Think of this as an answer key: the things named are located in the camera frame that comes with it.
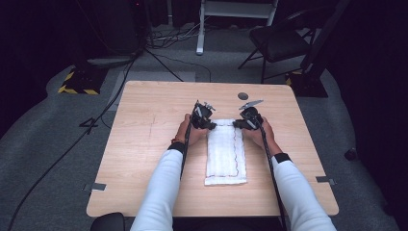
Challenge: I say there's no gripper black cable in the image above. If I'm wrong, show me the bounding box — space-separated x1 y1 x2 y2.
254 121 289 231
179 104 201 181

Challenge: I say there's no thin black floor cable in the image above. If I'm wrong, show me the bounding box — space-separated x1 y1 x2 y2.
150 51 213 84

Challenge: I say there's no person's right hand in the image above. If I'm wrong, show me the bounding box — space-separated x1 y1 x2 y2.
249 115 278 156

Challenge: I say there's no black equipment cabinet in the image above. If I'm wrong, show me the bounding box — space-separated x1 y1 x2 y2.
74 0 149 65

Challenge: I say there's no black folding chair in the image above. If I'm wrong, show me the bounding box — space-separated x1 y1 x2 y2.
238 8 325 85

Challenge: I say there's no person's left hand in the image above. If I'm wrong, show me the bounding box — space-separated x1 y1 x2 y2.
174 113 210 147

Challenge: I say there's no black yellow striped base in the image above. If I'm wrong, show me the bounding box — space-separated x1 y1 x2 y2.
285 69 329 98
57 66 109 96

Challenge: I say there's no black caster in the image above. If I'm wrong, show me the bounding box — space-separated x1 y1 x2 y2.
344 147 358 162

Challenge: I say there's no bundle of floor cables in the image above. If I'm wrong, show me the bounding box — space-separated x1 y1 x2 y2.
145 18 210 51

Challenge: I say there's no black slanted stand post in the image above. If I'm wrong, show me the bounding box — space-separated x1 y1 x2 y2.
299 0 352 76

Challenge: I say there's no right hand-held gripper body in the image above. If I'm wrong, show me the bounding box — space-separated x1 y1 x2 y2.
239 99 265 130

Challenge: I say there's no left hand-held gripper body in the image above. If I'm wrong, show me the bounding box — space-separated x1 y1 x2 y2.
191 99 217 129

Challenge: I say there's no grey stand base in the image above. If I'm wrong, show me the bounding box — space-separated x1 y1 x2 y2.
86 55 138 69

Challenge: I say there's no person's dark lap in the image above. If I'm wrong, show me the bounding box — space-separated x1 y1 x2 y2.
172 216 285 231

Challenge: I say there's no black rounded armrest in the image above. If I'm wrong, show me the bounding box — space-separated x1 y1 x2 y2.
89 212 127 231

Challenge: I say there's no long black floor cable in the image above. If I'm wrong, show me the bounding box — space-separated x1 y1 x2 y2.
6 56 140 231

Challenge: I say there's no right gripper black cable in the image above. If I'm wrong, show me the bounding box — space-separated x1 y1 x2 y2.
254 121 289 231

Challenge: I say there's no white desk frame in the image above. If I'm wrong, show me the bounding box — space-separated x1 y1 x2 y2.
195 0 279 56

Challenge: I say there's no white towel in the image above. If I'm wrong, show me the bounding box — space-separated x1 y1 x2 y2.
204 118 248 187

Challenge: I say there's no grey tape strip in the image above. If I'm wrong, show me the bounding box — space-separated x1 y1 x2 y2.
84 182 108 193
315 175 337 186

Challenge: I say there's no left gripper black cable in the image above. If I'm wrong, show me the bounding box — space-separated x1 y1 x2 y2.
179 104 201 181

